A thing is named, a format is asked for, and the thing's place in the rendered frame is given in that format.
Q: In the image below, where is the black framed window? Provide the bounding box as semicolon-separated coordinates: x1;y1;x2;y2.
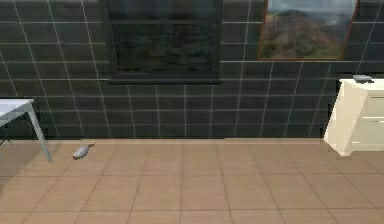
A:
103;0;224;85

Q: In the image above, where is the grey bottle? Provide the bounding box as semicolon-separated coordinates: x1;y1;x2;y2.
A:
72;143;96;161

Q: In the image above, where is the framed landscape picture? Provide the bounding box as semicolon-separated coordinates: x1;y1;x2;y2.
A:
257;0;360;62

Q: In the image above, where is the cream chest of drawers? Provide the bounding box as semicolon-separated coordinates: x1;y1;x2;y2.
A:
323;78;384;157

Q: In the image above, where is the small grey flat object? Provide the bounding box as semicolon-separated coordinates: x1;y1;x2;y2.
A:
352;74;375;83

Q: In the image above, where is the grey metal table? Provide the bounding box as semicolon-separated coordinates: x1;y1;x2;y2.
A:
0;98;53;163

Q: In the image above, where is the black chair leg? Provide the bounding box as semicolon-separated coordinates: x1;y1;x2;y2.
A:
0;128;13;147

